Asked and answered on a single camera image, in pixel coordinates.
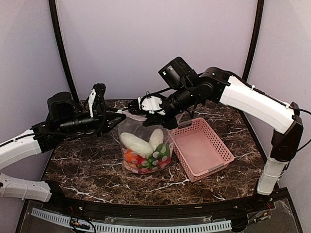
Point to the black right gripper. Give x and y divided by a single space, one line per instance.
154 116

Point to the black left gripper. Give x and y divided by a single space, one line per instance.
101 118

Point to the white radish toy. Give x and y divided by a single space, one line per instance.
161 150

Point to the clear zip top bag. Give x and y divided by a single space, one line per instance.
134 124

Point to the white radish with green leaf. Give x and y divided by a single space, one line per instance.
142 148

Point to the pink plastic basket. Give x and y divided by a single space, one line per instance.
199 149

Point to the red apple toy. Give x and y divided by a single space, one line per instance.
143 166

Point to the orange tangerine toy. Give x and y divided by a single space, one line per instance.
130 156

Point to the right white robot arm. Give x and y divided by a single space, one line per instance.
220 86

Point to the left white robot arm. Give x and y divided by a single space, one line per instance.
15 150

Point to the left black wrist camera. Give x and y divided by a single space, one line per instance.
59 106

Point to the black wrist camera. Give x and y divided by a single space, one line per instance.
177 73
59 106

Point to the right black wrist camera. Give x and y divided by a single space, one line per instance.
177 73

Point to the white slotted cable duct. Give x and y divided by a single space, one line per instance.
135 225

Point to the left black frame post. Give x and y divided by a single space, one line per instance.
61 49

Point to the black frame post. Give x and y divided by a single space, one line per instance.
254 39
61 49

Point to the right black frame post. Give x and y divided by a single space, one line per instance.
254 39

